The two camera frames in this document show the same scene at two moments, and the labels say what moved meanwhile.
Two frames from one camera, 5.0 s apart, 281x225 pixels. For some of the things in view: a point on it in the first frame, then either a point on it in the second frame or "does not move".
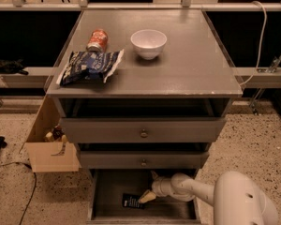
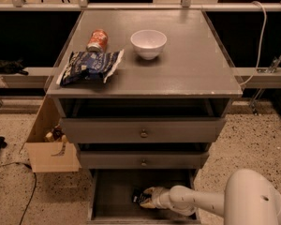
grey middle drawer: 142,159 does not move
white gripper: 158,187 → 159,197
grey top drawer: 139,130 does not move
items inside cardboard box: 56,135 does not move
